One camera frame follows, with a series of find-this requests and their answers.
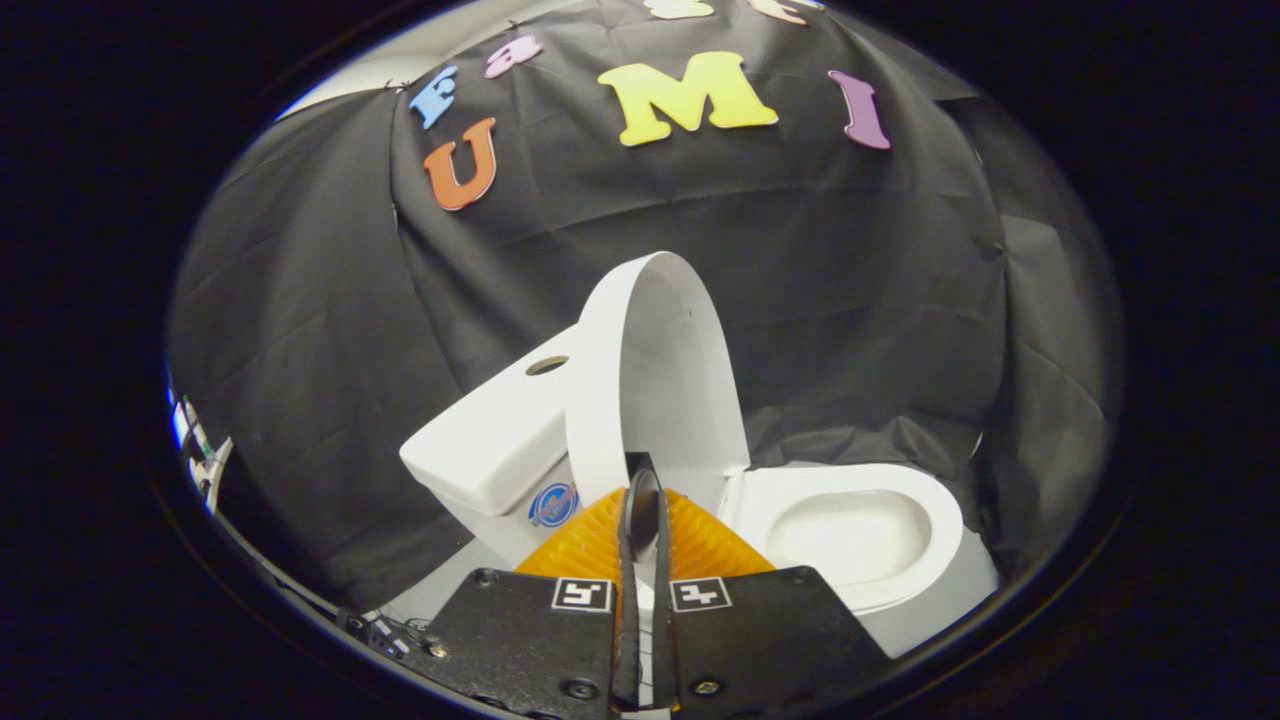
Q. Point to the white ceramic toilet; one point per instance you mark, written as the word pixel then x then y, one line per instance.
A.
pixel 490 450

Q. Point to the black backdrop cloth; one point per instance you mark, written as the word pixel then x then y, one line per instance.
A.
pixel 850 300

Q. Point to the small black device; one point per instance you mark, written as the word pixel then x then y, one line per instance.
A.
pixel 385 635

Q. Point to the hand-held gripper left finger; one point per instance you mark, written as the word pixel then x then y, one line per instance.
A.
pixel 530 640

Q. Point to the white toilet lid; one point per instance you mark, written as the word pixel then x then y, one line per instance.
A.
pixel 600 400

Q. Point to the white toilet seat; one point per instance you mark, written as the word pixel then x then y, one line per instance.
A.
pixel 750 500

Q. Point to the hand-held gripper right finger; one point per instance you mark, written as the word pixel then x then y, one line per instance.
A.
pixel 770 630

